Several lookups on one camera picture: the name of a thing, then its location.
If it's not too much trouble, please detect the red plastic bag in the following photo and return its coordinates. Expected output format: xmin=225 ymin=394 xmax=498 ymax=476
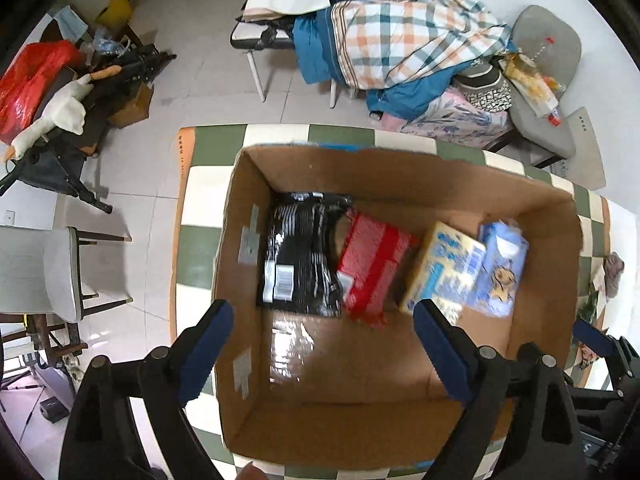
xmin=0 ymin=40 xmax=84 ymax=144

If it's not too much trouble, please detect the clear blue plastic bag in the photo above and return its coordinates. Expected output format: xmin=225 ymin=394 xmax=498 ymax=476
xmin=92 ymin=27 xmax=129 ymax=57

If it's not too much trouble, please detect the blue face mask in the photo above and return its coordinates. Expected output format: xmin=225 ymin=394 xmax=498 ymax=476
xmin=52 ymin=6 xmax=90 ymax=41

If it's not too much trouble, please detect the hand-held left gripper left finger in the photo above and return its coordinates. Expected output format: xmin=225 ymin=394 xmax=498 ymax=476
xmin=59 ymin=299 xmax=236 ymax=480

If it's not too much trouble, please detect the black snack packet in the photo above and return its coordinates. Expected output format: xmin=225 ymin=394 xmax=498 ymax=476
xmin=256 ymin=191 xmax=354 ymax=319

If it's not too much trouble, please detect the red snack packet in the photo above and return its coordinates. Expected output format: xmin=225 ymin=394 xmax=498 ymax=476
xmin=336 ymin=210 xmax=419 ymax=327

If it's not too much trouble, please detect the brown cloth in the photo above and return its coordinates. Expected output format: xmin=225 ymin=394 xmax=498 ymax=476
xmin=602 ymin=252 xmax=626 ymax=302

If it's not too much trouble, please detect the floral pink pillow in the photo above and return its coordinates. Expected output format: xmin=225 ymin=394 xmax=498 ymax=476
xmin=399 ymin=85 xmax=514 ymax=149

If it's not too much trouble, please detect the patterned black and white bag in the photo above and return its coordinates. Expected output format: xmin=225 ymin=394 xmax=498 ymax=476
xmin=452 ymin=60 xmax=514 ymax=114

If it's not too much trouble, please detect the yellow and blue tissue packet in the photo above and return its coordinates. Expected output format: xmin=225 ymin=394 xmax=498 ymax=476
xmin=399 ymin=221 xmax=487 ymax=326

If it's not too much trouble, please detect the folding bed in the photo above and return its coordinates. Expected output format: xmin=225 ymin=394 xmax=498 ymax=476
xmin=230 ymin=4 xmax=362 ymax=109

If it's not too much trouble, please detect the black tripod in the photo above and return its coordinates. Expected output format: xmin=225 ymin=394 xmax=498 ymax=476
xmin=75 ymin=44 xmax=177 ymax=97

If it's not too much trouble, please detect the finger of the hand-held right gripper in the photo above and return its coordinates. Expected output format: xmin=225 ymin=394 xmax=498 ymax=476
xmin=571 ymin=319 xmax=640 ymax=391

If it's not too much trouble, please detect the small black box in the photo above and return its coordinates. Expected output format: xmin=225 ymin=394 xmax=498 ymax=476
xmin=40 ymin=396 xmax=69 ymax=422

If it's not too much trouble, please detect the green and white checkered tablecloth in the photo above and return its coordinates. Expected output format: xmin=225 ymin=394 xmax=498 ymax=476
xmin=169 ymin=125 xmax=632 ymax=480

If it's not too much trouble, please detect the light blue tissue packet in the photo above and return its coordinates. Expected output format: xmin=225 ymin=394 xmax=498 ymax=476
xmin=467 ymin=219 xmax=530 ymax=319

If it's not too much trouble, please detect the white goose plush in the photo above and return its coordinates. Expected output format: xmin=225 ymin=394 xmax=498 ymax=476
xmin=5 ymin=66 xmax=124 ymax=162

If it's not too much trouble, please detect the yellow bag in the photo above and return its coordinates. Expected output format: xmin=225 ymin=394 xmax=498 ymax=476
xmin=95 ymin=0 xmax=134 ymax=29

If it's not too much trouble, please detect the plaid blanket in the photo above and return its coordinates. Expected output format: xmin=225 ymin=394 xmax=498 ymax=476
xmin=292 ymin=0 xmax=514 ymax=117

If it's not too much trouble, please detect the grey flat board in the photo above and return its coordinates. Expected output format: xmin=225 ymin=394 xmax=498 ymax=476
xmin=564 ymin=107 xmax=607 ymax=191

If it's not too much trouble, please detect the white chair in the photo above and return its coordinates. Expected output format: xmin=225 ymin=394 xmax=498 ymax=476
xmin=0 ymin=225 xmax=134 ymax=324

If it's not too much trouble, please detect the large cardboard box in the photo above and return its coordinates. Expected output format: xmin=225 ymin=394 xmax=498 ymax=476
xmin=212 ymin=142 xmax=584 ymax=472

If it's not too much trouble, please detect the grey chair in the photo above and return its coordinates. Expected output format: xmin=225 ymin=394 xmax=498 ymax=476
xmin=486 ymin=5 xmax=584 ymax=169

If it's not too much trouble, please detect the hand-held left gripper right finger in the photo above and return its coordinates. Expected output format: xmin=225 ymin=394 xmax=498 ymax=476
xmin=412 ymin=298 xmax=588 ymax=480

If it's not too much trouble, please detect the small brown cardboard box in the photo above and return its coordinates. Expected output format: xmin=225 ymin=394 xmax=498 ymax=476
xmin=107 ymin=82 xmax=154 ymax=129

